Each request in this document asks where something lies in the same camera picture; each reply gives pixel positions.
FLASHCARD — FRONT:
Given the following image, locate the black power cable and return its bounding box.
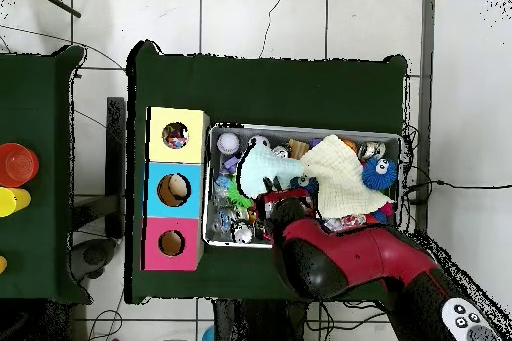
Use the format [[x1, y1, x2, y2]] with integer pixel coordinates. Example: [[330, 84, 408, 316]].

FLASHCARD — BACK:
[[403, 179, 512, 204]]

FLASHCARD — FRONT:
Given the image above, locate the blue spiky ball with eyes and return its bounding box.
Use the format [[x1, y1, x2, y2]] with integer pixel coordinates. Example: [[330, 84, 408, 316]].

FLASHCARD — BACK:
[[360, 155, 398, 191]]

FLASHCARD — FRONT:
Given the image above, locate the cream waffle cloth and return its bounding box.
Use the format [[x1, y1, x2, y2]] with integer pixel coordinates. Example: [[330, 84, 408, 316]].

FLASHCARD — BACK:
[[299, 133, 395, 220]]

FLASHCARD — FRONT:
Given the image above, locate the neighbouring green covered table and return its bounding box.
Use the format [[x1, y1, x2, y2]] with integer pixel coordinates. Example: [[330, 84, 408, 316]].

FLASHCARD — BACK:
[[0, 44, 93, 304]]

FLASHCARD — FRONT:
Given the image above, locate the dark green table cloth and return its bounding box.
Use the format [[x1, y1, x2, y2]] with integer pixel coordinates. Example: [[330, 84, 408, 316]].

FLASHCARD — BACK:
[[123, 39, 409, 312]]

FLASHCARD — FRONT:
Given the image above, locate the black upright stand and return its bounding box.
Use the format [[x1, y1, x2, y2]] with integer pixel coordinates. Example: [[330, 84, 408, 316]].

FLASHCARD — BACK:
[[105, 96, 127, 240]]

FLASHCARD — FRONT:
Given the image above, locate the labelled tin can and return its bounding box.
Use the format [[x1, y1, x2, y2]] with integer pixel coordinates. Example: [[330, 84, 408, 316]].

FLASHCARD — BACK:
[[357, 140, 387, 162]]

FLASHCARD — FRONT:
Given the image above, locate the white baseball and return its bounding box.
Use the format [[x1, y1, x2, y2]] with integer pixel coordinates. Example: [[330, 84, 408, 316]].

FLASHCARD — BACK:
[[216, 132, 241, 156]]

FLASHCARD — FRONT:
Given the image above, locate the dark tripod leg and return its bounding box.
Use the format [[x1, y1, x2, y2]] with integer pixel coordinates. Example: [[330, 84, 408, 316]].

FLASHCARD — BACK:
[[15, 0, 83, 19]]

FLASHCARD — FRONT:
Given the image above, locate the crushed black and white can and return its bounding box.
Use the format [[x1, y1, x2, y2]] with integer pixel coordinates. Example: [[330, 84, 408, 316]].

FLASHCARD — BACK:
[[231, 222, 254, 245]]

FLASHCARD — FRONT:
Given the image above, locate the plain wooden block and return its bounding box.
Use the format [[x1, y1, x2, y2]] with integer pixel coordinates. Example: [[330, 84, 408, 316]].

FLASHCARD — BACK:
[[287, 138, 310, 160]]

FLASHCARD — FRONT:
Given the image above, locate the black and white soccer ball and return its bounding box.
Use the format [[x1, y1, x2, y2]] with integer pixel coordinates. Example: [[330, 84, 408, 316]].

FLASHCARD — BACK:
[[247, 134, 272, 149]]

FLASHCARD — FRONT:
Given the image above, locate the yellow plastic cup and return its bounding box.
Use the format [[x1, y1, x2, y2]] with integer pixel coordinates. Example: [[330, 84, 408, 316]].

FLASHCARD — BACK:
[[0, 186, 32, 218]]

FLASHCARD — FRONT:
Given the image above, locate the grey round base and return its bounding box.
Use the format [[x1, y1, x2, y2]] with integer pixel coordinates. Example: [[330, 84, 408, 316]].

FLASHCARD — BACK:
[[70, 237, 118, 282]]

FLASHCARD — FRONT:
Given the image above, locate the shallow clear mesh bin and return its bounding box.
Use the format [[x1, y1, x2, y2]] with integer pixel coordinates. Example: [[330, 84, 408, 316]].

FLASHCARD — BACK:
[[202, 122, 403, 248]]

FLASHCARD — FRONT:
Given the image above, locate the small blue globe ball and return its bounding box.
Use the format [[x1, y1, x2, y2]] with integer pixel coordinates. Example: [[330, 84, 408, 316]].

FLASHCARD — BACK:
[[213, 172, 233, 193]]

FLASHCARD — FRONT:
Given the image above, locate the wooden box with three holes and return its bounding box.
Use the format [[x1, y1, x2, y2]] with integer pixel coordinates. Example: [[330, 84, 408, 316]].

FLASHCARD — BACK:
[[141, 106, 211, 272]]

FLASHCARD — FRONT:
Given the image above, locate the red plastic cup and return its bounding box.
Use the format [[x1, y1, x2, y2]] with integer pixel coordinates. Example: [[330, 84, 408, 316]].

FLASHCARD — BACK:
[[0, 142, 40, 188]]

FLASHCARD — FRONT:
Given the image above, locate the mint waffle cloth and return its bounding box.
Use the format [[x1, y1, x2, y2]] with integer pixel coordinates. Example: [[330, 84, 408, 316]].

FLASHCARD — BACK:
[[237, 142, 307, 200]]

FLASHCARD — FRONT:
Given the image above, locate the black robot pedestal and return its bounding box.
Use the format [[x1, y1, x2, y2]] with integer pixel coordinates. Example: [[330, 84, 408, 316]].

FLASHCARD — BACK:
[[213, 298, 309, 341]]

